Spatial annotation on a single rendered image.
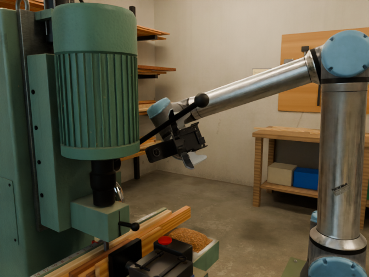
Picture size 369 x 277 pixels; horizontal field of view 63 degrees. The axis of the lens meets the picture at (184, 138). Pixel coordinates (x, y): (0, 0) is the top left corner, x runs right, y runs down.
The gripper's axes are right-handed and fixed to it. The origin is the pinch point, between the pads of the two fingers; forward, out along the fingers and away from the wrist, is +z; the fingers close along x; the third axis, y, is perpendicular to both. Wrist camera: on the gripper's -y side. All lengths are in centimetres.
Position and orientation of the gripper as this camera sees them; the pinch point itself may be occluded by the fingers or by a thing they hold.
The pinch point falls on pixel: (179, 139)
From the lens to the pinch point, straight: 72.2
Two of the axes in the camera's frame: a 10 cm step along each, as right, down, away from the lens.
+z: 0.5, -1.0, -9.9
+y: 9.4, -3.4, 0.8
